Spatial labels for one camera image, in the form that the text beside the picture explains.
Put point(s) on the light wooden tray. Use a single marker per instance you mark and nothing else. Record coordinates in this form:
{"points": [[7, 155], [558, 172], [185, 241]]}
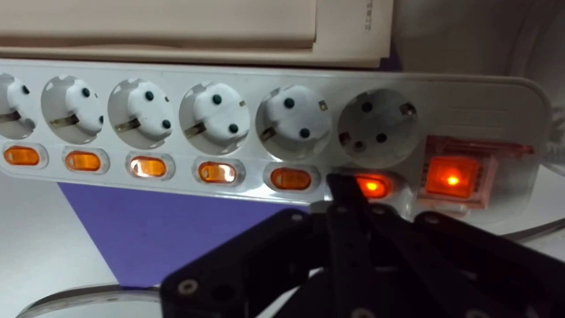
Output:
{"points": [[177, 24]]}

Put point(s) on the large red master switch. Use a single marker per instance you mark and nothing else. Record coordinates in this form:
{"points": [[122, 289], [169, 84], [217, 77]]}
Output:
{"points": [[452, 178]]}

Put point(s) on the purple paper sheet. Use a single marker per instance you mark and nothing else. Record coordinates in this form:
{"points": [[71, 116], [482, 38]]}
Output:
{"points": [[164, 236]]}

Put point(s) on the white multi-socket power strip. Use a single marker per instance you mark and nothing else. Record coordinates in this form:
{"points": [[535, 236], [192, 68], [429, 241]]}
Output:
{"points": [[293, 148]]}

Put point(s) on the small orange rocker switch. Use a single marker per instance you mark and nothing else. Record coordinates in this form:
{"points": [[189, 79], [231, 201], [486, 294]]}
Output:
{"points": [[374, 188], [217, 172], [21, 156], [290, 179], [83, 162], [147, 167]]}

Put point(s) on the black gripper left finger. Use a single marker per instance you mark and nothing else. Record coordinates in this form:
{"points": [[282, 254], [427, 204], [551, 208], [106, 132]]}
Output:
{"points": [[346, 248]]}

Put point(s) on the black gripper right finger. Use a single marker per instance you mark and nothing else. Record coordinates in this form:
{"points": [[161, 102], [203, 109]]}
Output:
{"points": [[470, 271]]}

